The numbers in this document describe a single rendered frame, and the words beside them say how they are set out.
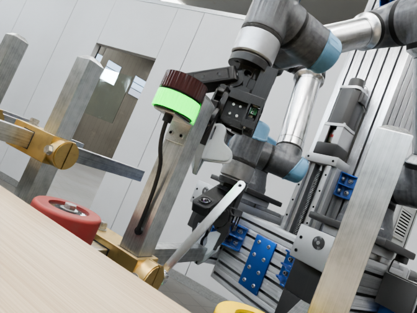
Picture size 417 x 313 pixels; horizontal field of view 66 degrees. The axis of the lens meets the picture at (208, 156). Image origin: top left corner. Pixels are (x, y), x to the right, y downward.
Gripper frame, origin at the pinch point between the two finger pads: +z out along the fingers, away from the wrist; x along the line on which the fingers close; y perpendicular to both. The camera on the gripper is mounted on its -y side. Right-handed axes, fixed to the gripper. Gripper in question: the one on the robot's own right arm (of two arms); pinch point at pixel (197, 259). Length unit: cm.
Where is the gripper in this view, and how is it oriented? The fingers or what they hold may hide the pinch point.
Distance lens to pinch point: 77.6
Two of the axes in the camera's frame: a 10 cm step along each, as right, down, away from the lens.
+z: -3.8, 9.2, -0.8
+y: 4.1, 2.4, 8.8
